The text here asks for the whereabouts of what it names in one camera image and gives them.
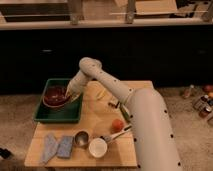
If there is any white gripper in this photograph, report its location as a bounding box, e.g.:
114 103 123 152
65 70 91 101

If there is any dark red bowl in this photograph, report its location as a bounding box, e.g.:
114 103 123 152
43 86 68 106

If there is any orange bowl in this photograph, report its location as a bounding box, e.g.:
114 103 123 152
42 99 68 109

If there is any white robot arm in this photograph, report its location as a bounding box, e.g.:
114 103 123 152
66 57 183 171

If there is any green plastic tray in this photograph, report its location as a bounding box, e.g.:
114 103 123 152
34 78 83 123

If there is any yellow banana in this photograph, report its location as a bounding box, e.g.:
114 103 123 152
96 88 106 100

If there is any green cucumber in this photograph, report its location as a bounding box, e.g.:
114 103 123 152
119 105 130 122

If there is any small metal cup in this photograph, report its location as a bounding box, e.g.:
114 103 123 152
74 131 89 148

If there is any orange tomato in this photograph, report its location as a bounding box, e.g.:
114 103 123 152
111 119 124 133

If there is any wooden table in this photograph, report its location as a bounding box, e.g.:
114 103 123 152
23 80 155 168

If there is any blue sponge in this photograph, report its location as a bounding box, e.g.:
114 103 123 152
57 136 73 159

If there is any white measuring cup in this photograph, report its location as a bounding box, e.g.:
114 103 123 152
88 127 131 158

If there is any grey blue cloth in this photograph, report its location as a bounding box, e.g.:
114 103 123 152
40 133 58 164

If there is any dark cabinet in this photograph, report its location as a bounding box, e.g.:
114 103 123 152
0 25 213 94

